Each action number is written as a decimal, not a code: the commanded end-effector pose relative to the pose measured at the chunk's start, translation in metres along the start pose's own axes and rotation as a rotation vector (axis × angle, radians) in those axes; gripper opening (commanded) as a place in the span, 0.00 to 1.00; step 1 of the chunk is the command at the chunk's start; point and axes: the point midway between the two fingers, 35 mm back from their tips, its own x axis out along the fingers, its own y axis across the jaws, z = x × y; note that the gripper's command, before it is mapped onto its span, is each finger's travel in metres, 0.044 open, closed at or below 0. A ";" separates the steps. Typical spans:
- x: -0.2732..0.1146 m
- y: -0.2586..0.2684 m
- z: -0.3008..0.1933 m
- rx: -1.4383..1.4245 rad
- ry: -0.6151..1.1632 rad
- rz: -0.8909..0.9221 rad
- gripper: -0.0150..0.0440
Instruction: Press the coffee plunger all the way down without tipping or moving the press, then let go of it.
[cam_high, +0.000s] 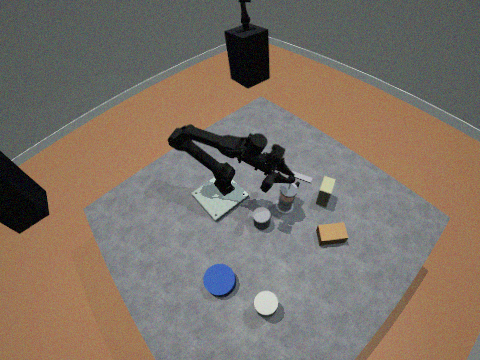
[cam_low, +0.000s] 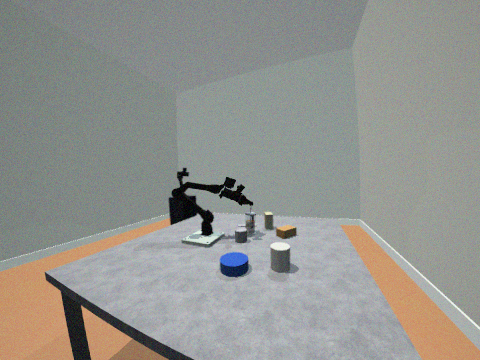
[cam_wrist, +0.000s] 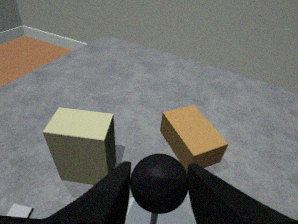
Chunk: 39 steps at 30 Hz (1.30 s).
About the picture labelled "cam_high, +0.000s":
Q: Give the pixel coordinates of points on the white cylinder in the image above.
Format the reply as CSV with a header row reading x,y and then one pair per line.
x,y
266,304

